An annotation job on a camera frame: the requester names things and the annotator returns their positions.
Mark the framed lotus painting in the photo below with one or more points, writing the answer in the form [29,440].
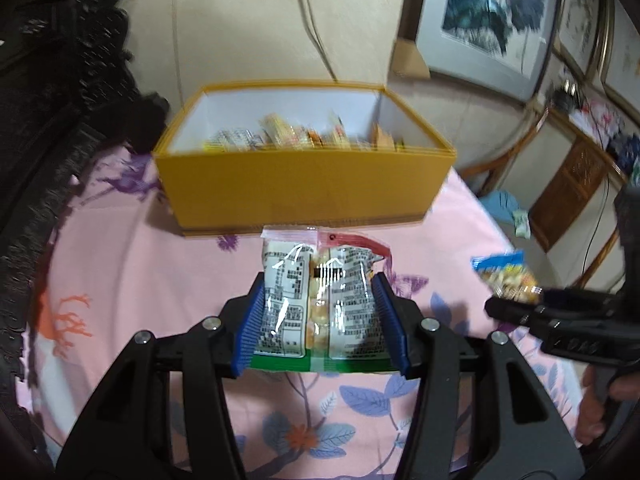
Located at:
[480,15]

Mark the yellow cardboard box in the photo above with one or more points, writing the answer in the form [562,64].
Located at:
[300,190]

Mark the wooden armchair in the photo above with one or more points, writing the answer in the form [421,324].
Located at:
[565,195]

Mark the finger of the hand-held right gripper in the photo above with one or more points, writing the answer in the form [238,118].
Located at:
[575,337]
[560,302]

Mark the pile of snack packets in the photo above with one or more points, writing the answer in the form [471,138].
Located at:
[280,135]

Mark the dark carved wooden bench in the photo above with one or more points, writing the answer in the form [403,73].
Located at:
[60,110]

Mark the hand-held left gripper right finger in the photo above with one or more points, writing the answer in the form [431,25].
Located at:
[392,330]

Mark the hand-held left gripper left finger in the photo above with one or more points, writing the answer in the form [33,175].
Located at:
[250,330]

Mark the pink floral blanket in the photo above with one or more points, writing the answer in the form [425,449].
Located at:
[150,285]

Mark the person's right hand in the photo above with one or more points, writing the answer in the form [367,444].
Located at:
[592,407]

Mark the pink white bag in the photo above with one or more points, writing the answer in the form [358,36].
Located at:
[602,117]

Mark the blue snack packet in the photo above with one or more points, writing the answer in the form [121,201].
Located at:
[500,270]

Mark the blue cloth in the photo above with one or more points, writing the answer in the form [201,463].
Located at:
[500,205]

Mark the framed ink painting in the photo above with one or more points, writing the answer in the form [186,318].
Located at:
[625,55]
[582,15]

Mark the cardboard corner protector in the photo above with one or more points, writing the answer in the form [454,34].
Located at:
[410,60]

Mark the green white packet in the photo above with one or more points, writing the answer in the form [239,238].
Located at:
[522,224]

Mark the white snack packet red seal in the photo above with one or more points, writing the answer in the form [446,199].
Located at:
[345,310]

